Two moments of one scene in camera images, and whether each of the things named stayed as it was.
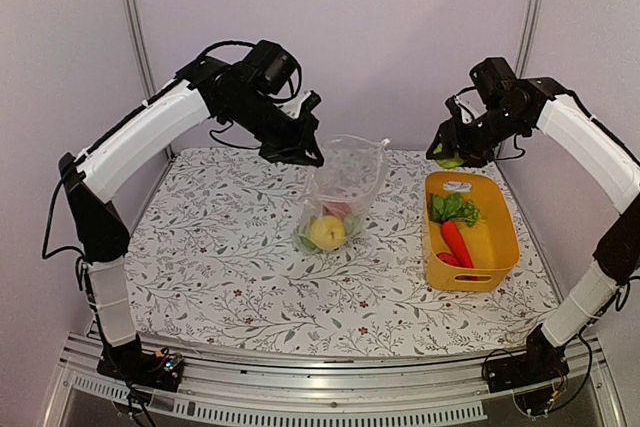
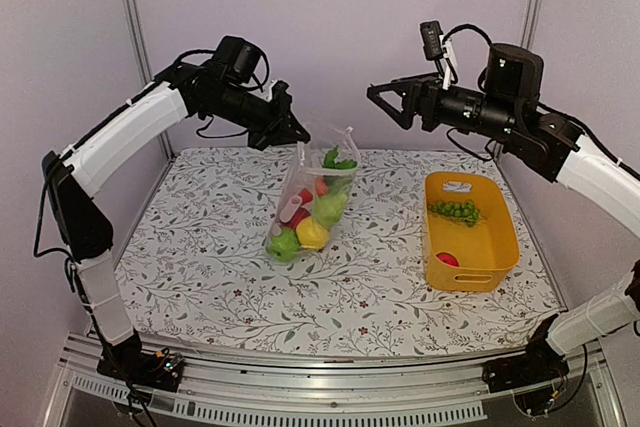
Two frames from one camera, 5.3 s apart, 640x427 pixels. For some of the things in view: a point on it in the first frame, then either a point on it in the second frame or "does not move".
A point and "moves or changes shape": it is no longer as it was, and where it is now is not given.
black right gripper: [454, 140] to [412, 87]
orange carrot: [457, 244] to [330, 168]
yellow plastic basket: [491, 242] does not move
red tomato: [448, 258] does not move
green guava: [306, 235] to [284, 244]
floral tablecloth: [214, 257] does not move
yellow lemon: [327, 232] to [311, 234]
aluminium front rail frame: [236, 391] does not move
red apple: [336, 208] to [302, 213]
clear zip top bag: [341, 193] moves or changes shape
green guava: [449, 163] to [328, 208]
